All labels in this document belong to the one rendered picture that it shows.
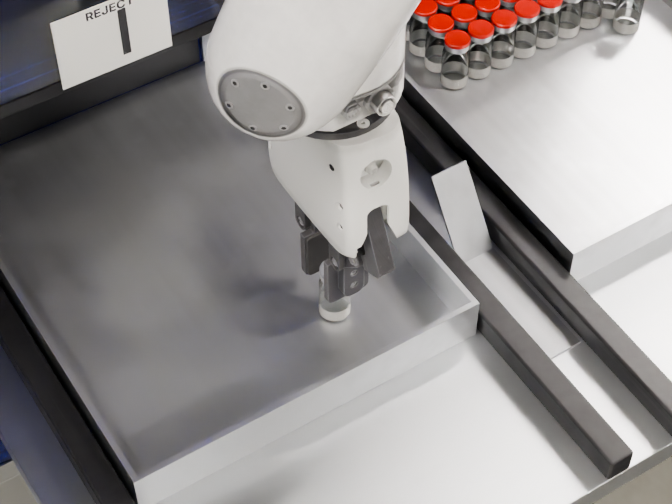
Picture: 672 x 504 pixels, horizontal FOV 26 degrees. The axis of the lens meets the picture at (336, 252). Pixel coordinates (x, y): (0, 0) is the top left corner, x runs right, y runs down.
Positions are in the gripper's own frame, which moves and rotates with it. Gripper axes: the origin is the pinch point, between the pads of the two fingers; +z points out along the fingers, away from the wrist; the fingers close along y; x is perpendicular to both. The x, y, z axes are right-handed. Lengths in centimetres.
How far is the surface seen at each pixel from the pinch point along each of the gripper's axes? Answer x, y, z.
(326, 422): 5.3, -7.4, 6.0
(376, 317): -2.1, -2.0, 5.7
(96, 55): 7.3, 18.9, -7.3
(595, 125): -26.8, 4.5, 5.6
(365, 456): 4.6, -10.9, 6.0
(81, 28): 8.0, 18.9, -10.1
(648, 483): -56, 12, 94
